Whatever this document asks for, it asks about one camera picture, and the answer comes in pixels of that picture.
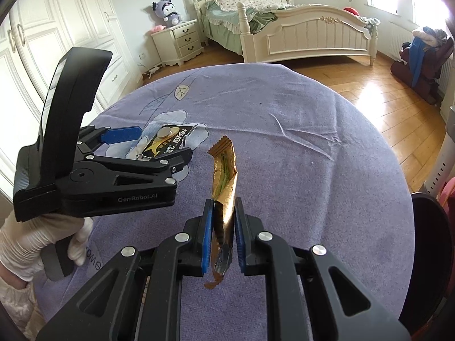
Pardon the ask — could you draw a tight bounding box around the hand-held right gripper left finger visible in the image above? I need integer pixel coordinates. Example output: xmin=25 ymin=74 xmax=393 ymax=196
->
xmin=36 ymin=201 xmax=216 ymax=341

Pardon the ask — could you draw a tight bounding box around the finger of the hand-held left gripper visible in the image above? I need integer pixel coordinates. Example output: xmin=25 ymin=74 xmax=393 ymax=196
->
xmin=76 ymin=125 xmax=143 ymax=153
xmin=85 ymin=148 xmax=193 ymax=187

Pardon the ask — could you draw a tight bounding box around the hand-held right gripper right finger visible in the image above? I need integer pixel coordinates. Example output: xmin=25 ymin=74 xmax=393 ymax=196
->
xmin=233 ymin=199 xmax=413 ymax=341

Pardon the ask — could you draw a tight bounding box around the black snack packet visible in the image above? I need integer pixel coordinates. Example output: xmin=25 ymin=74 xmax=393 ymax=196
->
xmin=140 ymin=124 xmax=200 ymax=160

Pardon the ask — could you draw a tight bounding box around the gold snack wrapper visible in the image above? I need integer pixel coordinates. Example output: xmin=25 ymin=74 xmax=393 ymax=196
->
xmin=203 ymin=136 xmax=239 ymax=290

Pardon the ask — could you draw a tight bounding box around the person's left forearm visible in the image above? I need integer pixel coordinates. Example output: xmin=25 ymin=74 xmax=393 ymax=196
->
xmin=0 ymin=265 xmax=38 ymax=341

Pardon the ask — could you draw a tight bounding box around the person's left hand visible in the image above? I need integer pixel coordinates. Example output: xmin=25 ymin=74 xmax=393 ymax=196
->
xmin=0 ymin=215 xmax=94 ymax=281

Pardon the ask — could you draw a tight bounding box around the white wardrobe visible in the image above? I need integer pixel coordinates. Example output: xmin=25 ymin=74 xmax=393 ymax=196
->
xmin=0 ymin=0 xmax=134 ymax=192

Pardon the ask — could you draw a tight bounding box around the cream nightstand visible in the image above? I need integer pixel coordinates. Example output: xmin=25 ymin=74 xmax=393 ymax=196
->
xmin=151 ymin=19 xmax=205 ymax=67

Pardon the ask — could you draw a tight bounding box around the purple printed tablecloth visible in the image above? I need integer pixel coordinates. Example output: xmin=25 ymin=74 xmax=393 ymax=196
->
xmin=30 ymin=62 xmax=416 ymax=341

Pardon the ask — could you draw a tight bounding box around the purple plush toy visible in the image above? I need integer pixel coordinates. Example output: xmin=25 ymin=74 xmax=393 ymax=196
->
xmin=152 ymin=0 xmax=183 ymax=27

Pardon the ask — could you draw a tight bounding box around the green bedspread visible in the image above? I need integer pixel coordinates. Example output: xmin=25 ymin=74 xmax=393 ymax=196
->
xmin=202 ymin=0 xmax=295 ymax=34

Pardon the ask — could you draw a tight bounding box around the cream wooden bed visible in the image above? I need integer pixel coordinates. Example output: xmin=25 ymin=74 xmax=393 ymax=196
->
xmin=188 ymin=0 xmax=379 ymax=66

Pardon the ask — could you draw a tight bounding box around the blue cloth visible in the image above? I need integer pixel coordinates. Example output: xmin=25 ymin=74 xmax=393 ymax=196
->
xmin=409 ymin=39 xmax=429 ymax=88

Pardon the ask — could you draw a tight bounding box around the brown armchair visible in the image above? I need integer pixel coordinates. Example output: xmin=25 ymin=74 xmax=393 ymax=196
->
xmin=390 ymin=26 xmax=455 ymax=105

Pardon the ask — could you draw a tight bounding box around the pile of clothes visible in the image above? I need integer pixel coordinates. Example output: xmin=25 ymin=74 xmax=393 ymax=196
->
xmin=412 ymin=26 xmax=448 ymax=48

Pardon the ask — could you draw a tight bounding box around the white perforated post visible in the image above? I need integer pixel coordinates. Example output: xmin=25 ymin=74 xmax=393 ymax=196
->
xmin=423 ymin=138 xmax=455 ymax=199

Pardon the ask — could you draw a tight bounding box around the white wall radiator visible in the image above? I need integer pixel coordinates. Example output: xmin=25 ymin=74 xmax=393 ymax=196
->
xmin=389 ymin=21 xmax=415 ymax=61

